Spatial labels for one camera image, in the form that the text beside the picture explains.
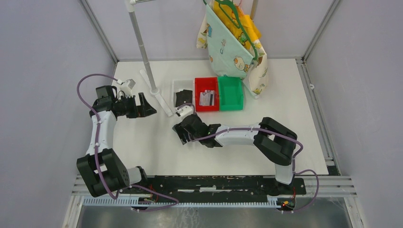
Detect white clothes rack stand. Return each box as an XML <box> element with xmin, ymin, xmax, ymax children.
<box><xmin>124</xmin><ymin>0</ymin><xmax>173</xmax><ymax>117</ymax></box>

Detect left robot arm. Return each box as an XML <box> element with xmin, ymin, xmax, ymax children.
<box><xmin>77</xmin><ymin>85</ymin><xmax>157</xmax><ymax>198</ymax></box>

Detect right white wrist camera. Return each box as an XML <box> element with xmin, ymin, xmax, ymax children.
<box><xmin>176</xmin><ymin>105</ymin><xmax>194</xmax><ymax>118</ymax></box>

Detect red plastic bin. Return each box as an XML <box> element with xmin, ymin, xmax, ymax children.
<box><xmin>194</xmin><ymin>77</ymin><xmax>220</xmax><ymax>112</ymax></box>

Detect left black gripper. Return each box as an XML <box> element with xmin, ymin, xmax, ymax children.
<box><xmin>117</xmin><ymin>93</ymin><xmax>156</xmax><ymax>119</ymax></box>

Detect green plastic bin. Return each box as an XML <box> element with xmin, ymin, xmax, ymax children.
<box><xmin>218</xmin><ymin>76</ymin><xmax>244</xmax><ymax>111</ymax></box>

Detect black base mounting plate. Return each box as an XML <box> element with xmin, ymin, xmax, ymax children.
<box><xmin>142</xmin><ymin>176</ymin><xmax>307</xmax><ymax>203</ymax></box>

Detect credit cards in red bin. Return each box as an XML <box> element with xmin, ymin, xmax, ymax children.
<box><xmin>199</xmin><ymin>90</ymin><xmax>215</xmax><ymax>106</ymax></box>

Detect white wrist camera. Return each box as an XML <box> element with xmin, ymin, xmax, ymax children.
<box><xmin>176</xmin><ymin>105</ymin><xmax>194</xmax><ymax>118</ymax></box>
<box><xmin>117</xmin><ymin>79</ymin><xmax>135</xmax><ymax>97</ymax></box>

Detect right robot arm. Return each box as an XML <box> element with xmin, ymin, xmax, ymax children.
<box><xmin>173</xmin><ymin>114</ymin><xmax>303</xmax><ymax>194</ymax></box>

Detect green clothes hanger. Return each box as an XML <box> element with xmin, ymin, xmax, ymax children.
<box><xmin>196</xmin><ymin>0</ymin><xmax>261</xmax><ymax>67</ymax></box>

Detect white plastic bin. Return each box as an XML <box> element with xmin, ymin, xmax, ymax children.
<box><xmin>171</xmin><ymin>79</ymin><xmax>195</xmax><ymax>113</ymax></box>

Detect mint cartoon print cloth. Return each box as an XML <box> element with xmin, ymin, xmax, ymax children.
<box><xmin>196</xmin><ymin>0</ymin><xmax>269</xmax><ymax>99</ymax></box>

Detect yellow garment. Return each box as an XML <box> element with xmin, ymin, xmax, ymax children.
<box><xmin>212</xmin><ymin>1</ymin><xmax>262</xmax><ymax>50</ymax></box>

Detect black cards in white bin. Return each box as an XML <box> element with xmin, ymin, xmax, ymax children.
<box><xmin>175</xmin><ymin>89</ymin><xmax>193</xmax><ymax>107</ymax></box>

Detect white slotted cable duct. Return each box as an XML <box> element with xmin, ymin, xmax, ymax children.
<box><xmin>83</xmin><ymin>196</ymin><xmax>280</xmax><ymax>209</ymax></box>

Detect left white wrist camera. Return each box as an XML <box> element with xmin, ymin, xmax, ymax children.
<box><xmin>117</xmin><ymin>79</ymin><xmax>135</xmax><ymax>97</ymax></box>

